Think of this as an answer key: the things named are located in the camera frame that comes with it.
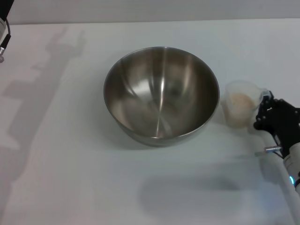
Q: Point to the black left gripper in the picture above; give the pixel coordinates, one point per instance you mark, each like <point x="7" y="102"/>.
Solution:
<point x="4" y="9"/>

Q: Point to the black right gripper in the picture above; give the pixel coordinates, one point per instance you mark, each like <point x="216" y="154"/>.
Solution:
<point x="286" y="122"/>

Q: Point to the white rice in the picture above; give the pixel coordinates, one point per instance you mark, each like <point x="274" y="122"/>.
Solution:
<point x="240" y="105"/>

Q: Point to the clear plastic measuring cup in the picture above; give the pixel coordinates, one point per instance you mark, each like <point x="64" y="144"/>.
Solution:
<point x="236" y="87"/>

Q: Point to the stainless steel mixing bowl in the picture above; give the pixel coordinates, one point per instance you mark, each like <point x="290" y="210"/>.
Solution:
<point x="161" y="98"/>

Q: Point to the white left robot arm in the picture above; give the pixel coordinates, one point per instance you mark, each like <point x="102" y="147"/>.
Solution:
<point x="2" y="28"/>

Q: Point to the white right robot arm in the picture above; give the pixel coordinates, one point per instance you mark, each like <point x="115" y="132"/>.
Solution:
<point x="294" y="157"/>

